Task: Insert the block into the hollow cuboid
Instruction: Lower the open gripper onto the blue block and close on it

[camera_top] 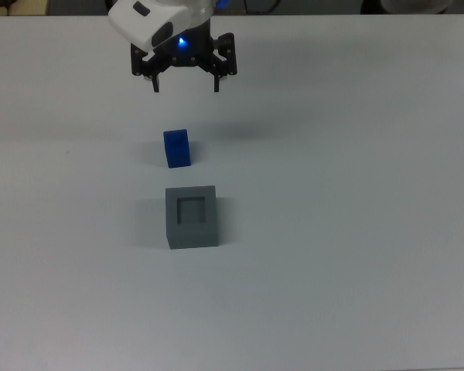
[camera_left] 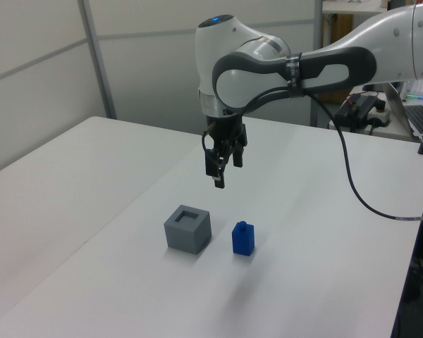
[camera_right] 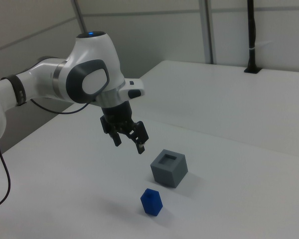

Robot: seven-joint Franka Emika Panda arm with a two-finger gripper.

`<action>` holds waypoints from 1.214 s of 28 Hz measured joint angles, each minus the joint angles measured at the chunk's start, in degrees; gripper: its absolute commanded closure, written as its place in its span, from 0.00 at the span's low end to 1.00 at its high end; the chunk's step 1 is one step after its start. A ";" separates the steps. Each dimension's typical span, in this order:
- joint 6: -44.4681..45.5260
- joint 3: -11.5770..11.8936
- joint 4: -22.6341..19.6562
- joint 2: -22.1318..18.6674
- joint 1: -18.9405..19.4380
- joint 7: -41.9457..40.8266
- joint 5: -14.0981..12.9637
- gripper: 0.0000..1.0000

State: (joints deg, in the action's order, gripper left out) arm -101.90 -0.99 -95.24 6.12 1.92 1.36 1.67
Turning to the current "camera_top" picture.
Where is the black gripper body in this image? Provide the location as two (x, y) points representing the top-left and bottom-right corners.
(151, 17), (218, 70)

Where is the blue rectangular block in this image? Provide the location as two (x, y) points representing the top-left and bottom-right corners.
(162, 128), (193, 170)

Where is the grey hollow cuboid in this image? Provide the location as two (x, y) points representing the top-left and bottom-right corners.
(164, 185), (221, 251)

